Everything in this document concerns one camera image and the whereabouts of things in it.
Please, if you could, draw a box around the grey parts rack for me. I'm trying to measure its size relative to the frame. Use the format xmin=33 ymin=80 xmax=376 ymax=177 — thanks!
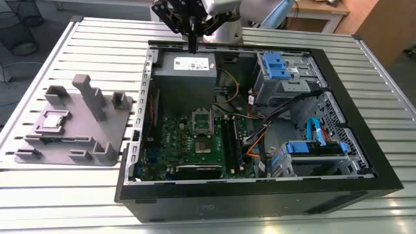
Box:
xmin=13 ymin=74 xmax=134 ymax=167

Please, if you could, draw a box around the white table frame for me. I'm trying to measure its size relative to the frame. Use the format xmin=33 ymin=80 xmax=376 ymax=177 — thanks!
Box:
xmin=41 ymin=0 xmax=153 ymax=11

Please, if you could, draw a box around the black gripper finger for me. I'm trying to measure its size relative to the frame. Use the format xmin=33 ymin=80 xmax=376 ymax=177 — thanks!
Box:
xmin=150 ymin=0 xmax=194 ymax=54
xmin=192 ymin=12 xmax=233 ymax=54

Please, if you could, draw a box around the orange wire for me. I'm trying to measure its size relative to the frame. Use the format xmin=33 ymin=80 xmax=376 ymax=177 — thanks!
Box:
xmin=245 ymin=135 xmax=265 ymax=159

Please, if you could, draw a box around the black wire bundle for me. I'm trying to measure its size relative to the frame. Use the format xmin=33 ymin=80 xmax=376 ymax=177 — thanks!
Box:
xmin=242 ymin=90 xmax=325 ymax=147

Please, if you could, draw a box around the green motherboard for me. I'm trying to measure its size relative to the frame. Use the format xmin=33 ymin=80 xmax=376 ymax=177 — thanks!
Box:
xmin=138 ymin=107 xmax=257 ymax=181

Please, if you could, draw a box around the metal socket cover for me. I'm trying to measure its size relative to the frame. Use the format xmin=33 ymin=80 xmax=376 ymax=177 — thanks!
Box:
xmin=190 ymin=107 xmax=216 ymax=136

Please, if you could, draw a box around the grey power supply unit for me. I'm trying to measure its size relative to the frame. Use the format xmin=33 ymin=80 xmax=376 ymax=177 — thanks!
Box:
xmin=150 ymin=51 xmax=217 ymax=112

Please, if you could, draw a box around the black RAM slot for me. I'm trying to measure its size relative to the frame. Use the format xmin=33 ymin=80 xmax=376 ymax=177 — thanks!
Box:
xmin=230 ymin=115 xmax=245 ymax=172
xmin=221 ymin=115 xmax=234 ymax=174

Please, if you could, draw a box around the black PC case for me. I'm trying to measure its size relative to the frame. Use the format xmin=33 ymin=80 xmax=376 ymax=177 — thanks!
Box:
xmin=113 ymin=40 xmax=405 ymax=224

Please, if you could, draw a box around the blue drive carrier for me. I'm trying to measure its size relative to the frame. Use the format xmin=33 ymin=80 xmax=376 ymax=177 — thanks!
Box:
xmin=262 ymin=52 xmax=290 ymax=80

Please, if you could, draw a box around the green RAM stick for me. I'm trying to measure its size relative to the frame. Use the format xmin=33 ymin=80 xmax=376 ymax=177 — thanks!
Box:
xmin=25 ymin=135 xmax=90 ymax=145

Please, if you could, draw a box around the wooden cabinet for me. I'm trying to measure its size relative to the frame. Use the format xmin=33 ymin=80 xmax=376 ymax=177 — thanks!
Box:
xmin=353 ymin=0 xmax=416 ymax=68

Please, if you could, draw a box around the silver drive cage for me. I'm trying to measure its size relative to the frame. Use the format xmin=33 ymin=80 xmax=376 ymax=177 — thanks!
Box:
xmin=253 ymin=51 xmax=328 ymax=105

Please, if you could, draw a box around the silver CPU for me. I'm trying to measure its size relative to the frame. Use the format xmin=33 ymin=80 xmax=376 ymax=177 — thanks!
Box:
xmin=42 ymin=115 xmax=65 ymax=129

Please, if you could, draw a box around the yellow wire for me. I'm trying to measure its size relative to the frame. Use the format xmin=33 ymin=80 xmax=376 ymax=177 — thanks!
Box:
xmin=213 ymin=68 xmax=240 ymax=105

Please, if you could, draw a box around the CPU socket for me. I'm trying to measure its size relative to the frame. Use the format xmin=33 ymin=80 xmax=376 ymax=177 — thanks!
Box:
xmin=193 ymin=136 xmax=212 ymax=155

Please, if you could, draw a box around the hard disk in blue carrier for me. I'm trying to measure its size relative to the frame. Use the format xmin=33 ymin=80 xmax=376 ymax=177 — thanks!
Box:
xmin=285 ymin=141 xmax=346 ymax=156

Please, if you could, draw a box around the blue expansion slot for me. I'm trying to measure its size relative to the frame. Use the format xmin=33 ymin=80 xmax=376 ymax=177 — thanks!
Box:
xmin=145 ymin=150 xmax=160 ymax=164

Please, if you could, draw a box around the silver disk bay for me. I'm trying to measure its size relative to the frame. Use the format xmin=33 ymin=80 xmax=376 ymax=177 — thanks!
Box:
xmin=281 ymin=140 xmax=370 ymax=177

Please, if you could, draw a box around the black mesh waste bin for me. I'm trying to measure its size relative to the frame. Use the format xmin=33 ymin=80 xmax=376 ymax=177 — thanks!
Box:
xmin=0 ymin=11 xmax=38 ymax=56
xmin=17 ymin=0 xmax=45 ymax=27

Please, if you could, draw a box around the blue flat wire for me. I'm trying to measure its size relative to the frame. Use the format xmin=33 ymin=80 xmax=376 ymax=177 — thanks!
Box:
xmin=306 ymin=117 xmax=328 ymax=147

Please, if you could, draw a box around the black graphics card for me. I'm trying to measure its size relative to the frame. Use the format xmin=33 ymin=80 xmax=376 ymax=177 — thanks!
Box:
xmin=174 ymin=163 xmax=224 ymax=180

